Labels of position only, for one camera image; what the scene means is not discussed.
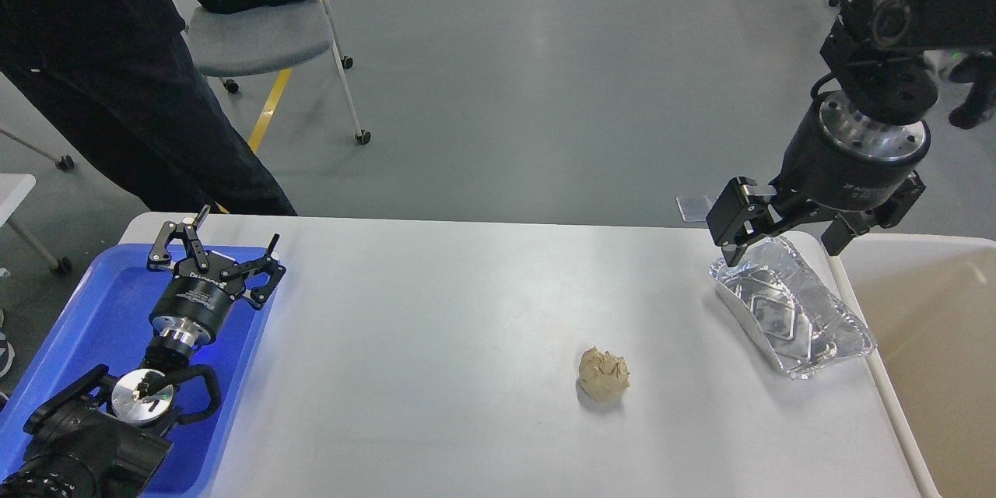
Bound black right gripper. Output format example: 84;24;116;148
707;90;931;267

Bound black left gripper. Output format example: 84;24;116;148
147;205;287;346

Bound aluminium foil tray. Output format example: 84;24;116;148
708;236;878;381

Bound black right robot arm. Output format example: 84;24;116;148
707;0;995;267

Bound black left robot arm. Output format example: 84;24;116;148
2;211;287;497

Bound left clear floor plate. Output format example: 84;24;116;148
675;195;715;223

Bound blue plastic tray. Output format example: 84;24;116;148
1;244;275;497

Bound beige plastic bin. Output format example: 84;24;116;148
831;234;995;497

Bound white side table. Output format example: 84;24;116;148
0;174;73;275

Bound grey office chair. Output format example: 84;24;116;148
184;0;371;145

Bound crumpled beige paper ball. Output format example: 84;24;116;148
577;348;630;403

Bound person in black clothes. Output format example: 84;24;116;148
1;0;296;216

